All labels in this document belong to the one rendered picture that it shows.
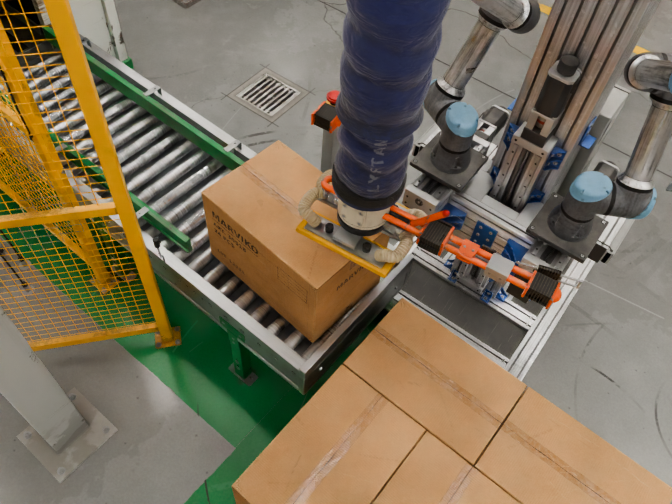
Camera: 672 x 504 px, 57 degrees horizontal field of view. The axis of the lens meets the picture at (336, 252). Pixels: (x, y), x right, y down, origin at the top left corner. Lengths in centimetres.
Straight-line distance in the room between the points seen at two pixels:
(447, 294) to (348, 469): 112
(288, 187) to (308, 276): 41
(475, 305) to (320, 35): 246
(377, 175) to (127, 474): 176
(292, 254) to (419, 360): 68
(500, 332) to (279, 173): 130
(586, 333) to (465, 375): 110
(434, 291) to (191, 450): 133
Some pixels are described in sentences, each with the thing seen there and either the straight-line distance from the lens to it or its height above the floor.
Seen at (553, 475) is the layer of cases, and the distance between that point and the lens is 245.
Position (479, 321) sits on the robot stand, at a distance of 302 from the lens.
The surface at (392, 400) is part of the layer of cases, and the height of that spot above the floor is 54.
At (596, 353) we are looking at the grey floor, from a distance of 340.
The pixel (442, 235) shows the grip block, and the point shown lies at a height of 124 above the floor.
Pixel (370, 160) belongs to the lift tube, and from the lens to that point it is 171.
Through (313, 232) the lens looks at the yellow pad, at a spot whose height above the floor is 111.
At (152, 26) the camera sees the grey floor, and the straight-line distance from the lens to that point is 484.
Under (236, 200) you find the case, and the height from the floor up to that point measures 95.
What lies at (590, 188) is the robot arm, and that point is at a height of 126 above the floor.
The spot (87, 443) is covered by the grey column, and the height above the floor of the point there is 1.
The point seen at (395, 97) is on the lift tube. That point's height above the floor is 174.
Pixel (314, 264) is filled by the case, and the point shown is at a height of 95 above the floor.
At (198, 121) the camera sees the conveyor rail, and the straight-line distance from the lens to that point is 316.
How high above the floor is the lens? 273
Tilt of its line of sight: 54 degrees down
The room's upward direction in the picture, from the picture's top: 6 degrees clockwise
